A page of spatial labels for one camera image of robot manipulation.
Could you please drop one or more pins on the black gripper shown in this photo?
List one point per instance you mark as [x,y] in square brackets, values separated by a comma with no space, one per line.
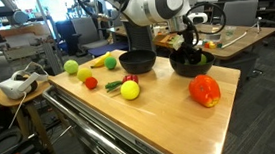
[188,50]

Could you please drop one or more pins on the orange fruit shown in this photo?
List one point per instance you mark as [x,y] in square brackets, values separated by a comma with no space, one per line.
[204,89]

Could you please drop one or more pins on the black plastic bowl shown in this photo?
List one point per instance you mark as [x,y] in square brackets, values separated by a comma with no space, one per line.
[138,64]
[190,70]

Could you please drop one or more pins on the yellow toy lemon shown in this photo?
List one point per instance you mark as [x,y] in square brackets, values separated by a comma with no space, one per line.
[130,90]

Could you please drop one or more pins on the dark green foam ball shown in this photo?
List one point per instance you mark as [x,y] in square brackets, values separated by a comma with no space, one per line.
[110,63]

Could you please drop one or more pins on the yellow toy banana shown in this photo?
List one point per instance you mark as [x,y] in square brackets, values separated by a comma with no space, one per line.
[100,60]

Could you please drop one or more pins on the yellow foam ball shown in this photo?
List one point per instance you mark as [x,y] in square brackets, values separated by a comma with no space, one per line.
[84,74]

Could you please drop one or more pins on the grey arm with blue joint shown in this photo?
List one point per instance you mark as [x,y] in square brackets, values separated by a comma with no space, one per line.
[18,16]

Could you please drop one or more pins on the green toy lime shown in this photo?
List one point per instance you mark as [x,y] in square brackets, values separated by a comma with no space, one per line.
[203,59]

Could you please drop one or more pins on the red toy block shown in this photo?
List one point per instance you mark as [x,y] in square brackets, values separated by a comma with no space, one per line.
[207,45]

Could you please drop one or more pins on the yellow toy block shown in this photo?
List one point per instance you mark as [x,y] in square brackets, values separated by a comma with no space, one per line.
[212,44]

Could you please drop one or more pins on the green toy block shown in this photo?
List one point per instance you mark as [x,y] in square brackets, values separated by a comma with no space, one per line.
[219,45]

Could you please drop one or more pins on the clear plastic food container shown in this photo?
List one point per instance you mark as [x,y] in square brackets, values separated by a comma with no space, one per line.
[216,36]

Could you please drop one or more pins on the white plastic rod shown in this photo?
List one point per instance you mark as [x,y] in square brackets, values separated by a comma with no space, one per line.
[234,40]

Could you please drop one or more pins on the clear plastic cup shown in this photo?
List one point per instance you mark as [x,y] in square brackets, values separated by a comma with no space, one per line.
[230,31]

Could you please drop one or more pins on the wooden office desk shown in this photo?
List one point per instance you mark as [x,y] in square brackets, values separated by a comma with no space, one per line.
[241,42]

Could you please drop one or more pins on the grey mesh office chair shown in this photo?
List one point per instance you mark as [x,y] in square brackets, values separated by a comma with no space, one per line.
[139,36]

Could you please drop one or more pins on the white cart with wooden top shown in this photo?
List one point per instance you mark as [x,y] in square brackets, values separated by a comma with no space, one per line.
[148,119]

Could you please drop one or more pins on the small tabletop tripod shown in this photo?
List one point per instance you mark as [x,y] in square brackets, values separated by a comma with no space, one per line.
[257,24]

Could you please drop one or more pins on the grey chair with blue seat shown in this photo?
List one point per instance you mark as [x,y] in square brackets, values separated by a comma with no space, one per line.
[86,31]

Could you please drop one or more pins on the white VR headset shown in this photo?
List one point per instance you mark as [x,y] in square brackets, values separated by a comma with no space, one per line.
[14,87]

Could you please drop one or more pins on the round wooden stool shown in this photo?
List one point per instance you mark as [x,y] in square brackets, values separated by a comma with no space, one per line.
[4,101]

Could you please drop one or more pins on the tan wrist camera mount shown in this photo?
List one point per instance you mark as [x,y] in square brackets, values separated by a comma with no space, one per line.
[174,41]

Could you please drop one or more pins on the aluminium frame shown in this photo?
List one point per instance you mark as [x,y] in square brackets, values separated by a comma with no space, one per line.
[52,54]

